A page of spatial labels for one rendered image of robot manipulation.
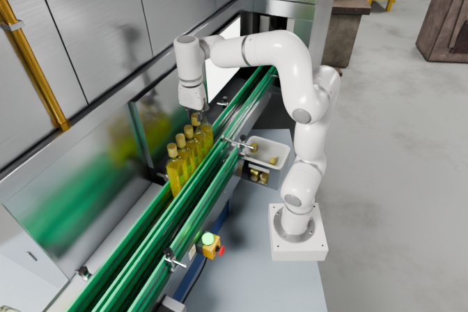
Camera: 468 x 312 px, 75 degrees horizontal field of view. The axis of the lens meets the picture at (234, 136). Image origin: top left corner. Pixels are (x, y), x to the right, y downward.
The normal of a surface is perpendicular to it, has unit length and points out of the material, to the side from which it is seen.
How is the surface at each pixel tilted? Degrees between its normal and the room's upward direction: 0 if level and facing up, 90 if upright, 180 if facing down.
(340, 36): 90
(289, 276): 0
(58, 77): 90
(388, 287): 0
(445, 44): 90
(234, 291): 0
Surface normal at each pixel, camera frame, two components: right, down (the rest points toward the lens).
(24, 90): 0.91, 0.28
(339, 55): -0.12, 0.67
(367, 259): -0.01, -0.74
